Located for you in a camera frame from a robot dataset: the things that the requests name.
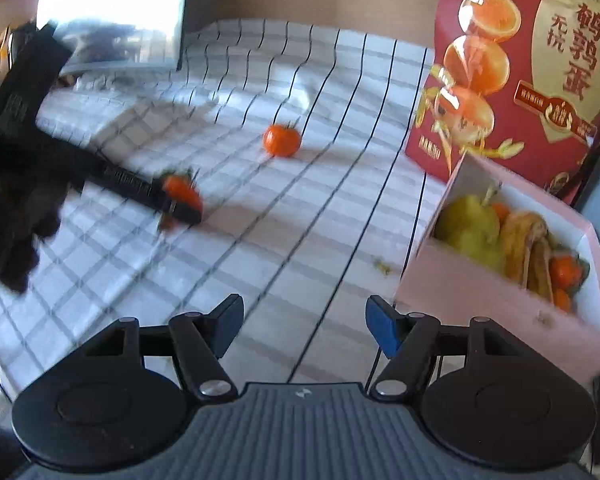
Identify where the leafless tangerine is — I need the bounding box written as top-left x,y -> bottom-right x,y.
262,119 -> 302,159

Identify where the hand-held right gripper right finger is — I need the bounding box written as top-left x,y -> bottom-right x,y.
365,295 -> 519,404

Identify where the tangerine with one leaf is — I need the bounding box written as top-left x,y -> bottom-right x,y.
157,169 -> 205,233

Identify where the pink box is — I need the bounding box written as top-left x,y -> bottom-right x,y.
395,152 -> 600,386

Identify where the large leafy tangerine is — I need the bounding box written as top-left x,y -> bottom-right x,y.
547,245 -> 592,291

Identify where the large green pear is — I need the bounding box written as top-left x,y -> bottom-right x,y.
434,194 -> 503,242

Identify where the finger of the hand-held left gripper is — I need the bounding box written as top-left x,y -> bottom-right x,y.
79,156 -> 202,224

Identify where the red snack bag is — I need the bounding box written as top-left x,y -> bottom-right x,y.
404,0 -> 600,206

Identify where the white checked tablecloth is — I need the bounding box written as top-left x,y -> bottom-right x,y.
0,19 -> 461,461

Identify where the computer monitor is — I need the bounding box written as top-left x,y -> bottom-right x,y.
32,0 -> 194,74

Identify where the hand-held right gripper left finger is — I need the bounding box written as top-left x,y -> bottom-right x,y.
82,294 -> 245,404

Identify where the large yellow-brown banana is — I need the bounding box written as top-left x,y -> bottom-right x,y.
500,211 -> 551,282

